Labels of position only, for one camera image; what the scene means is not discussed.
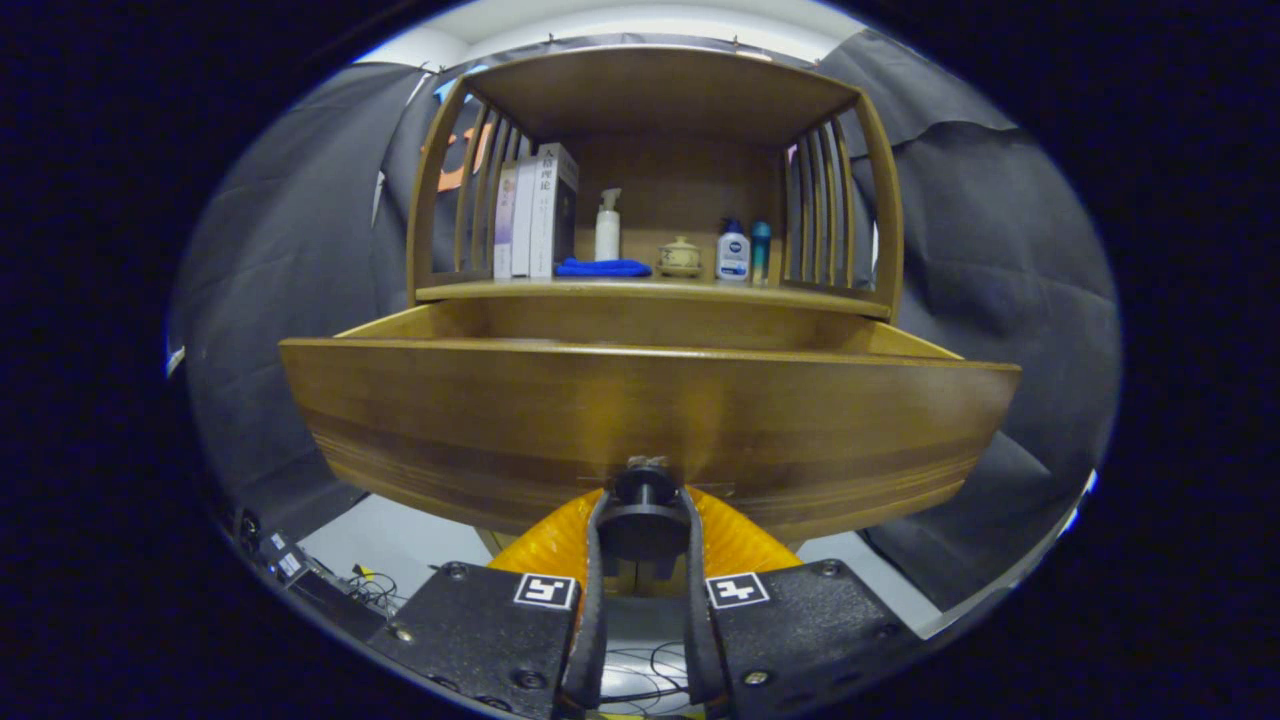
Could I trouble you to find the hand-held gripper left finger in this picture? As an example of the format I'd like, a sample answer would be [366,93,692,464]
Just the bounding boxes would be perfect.
[368,488,611,719]

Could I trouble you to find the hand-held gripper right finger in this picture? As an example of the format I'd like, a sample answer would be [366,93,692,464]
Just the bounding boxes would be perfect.
[682,487,921,716]

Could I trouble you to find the wooden drawer with black knob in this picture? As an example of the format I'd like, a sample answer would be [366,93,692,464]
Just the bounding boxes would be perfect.
[278,297,1021,563]

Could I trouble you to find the wooden countertop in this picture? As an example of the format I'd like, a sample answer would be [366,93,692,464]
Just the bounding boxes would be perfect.
[415,275,891,321]

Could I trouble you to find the wooden cabinet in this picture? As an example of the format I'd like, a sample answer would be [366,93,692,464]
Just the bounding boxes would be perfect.
[405,45,906,601]

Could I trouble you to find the black device with white labels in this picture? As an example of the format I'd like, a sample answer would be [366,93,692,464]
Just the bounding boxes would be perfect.
[235,510,386,641]

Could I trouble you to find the blue cloth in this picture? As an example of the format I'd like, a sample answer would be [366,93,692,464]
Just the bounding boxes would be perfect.
[555,258,653,278]

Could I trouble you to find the beige lidded teacup with saucer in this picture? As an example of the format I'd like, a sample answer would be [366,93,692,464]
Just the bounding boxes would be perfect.
[657,236,703,279]

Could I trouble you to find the white lotion bottle blue cap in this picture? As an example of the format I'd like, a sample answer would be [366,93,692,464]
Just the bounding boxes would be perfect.
[716,218,751,282]

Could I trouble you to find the white pump bottle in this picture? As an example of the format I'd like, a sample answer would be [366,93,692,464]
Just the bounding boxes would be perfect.
[595,188,622,262]

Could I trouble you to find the lavender book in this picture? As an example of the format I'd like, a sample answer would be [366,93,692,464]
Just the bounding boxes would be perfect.
[493,165,518,281]

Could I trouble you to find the thin white book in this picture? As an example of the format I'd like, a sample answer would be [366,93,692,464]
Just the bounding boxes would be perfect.
[511,157,538,279]

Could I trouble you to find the white book with dark cover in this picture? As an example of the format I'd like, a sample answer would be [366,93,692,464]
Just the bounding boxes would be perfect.
[530,143,579,279]

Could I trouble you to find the black backdrop cloth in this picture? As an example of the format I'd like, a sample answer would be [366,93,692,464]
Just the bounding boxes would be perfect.
[170,30,1121,611]

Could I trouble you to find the black floor cables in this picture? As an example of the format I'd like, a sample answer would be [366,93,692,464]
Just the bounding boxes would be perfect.
[600,640,691,706]

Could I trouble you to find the thin cables with yellow tag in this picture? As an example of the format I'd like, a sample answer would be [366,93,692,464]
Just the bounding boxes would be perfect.
[345,565,406,613]

